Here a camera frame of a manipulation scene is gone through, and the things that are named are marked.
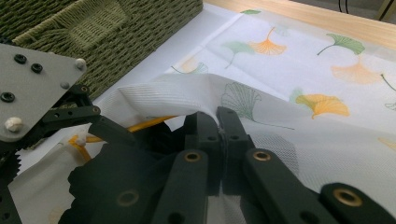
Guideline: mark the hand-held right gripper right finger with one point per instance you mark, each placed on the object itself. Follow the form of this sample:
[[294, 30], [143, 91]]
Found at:
[[264, 177]]

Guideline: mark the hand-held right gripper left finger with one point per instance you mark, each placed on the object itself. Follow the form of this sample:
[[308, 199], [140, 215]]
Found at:
[[190, 180]]

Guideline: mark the green woven basket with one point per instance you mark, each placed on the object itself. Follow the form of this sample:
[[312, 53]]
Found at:
[[124, 34]]

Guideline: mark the leaf print mesh laundry bag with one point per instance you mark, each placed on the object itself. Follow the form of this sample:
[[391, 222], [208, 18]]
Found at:
[[311, 124]]

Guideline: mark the tan vertical post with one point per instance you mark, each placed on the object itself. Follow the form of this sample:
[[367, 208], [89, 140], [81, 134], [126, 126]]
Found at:
[[386, 9]]

